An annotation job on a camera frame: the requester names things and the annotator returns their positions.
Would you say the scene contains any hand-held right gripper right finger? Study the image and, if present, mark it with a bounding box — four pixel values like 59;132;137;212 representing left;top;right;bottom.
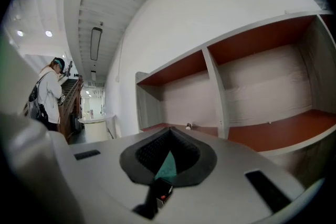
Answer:
149;127;307;224

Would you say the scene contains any wooden shelf unit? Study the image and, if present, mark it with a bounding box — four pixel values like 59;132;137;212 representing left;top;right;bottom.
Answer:
135;9;336;189

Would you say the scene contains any wooden staircase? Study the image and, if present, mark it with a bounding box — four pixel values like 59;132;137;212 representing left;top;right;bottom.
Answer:
59;74;85;144

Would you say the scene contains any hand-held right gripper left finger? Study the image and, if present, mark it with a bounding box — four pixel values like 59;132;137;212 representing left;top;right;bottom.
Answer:
51;127;171;224

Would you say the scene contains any long black ceiling lamp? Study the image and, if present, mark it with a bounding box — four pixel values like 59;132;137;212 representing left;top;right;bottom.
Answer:
90;27;103;61

